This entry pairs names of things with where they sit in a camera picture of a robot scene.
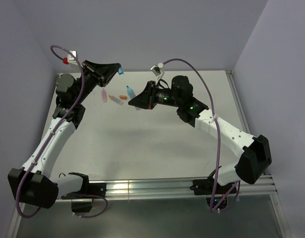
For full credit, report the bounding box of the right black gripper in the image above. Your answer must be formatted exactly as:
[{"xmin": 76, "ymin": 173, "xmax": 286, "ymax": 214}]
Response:
[{"xmin": 129, "ymin": 80, "xmax": 182, "ymax": 110}]

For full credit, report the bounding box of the pink marker pen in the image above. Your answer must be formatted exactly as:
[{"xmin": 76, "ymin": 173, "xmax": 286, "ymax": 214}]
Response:
[{"xmin": 101, "ymin": 88, "xmax": 107, "ymax": 103}]

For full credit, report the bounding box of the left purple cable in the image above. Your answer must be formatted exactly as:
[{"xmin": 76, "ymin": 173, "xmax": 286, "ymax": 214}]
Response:
[{"xmin": 15, "ymin": 45, "xmax": 109, "ymax": 219}]

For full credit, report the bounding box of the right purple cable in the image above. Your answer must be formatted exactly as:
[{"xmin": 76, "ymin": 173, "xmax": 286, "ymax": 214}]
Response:
[{"xmin": 164, "ymin": 58, "xmax": 240, "ymax": 214}]

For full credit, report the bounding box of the blue pen cap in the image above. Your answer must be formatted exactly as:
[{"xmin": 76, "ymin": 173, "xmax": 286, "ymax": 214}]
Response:
[{"xmin": 118, "ymin": 66, "xmax": 124, "ymax": 75}]

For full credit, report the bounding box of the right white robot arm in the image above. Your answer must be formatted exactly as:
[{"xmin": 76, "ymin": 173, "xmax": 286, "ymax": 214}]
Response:
[{"xmin": 128, "ymin": 75, "xmax": 272, "ymax": 193}]

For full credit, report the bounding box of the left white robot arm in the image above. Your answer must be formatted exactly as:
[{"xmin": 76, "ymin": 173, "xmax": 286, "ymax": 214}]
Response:
[{"xmin": 7, "ymin": 60, "xmax": 122, "ymax": 209}]

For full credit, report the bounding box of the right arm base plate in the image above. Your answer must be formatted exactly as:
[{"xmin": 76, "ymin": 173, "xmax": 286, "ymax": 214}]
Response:
[{"xmin": 190, "ymin": 178, "xmax": 234, "ymax": 207}]

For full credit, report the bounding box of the purple cable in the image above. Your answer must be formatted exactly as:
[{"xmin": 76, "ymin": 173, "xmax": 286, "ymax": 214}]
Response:
[
  {"xmin": 15, "ymin": 45, "xmax": 109, "ymax": 219},
  {"xmin": 164, "ymin": 58, "xmax": 240, "ymax": 214}
]

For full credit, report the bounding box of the blue marker pen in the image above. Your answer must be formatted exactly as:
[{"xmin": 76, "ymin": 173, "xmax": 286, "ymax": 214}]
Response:
[{"xmin": 126, "ymin": 85, "xmax": 136, "ymax": 99}]

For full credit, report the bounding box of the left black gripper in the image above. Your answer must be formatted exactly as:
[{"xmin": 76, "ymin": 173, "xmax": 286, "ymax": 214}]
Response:
[{"xmin": 74, "ymin": 60, "xmax": 120, "ymax": 104}]

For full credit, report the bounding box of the orange marker pen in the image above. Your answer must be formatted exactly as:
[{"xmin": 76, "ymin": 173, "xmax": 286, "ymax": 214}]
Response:
[{"xmin": 109, "ymin": 95, "xmax": 123, "ymax": 105}]

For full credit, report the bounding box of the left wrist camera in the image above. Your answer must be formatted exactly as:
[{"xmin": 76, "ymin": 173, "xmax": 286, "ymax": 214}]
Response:
[{"xmin": 62, "ymin": 54, "xmax": 79, "ymax": 71}]

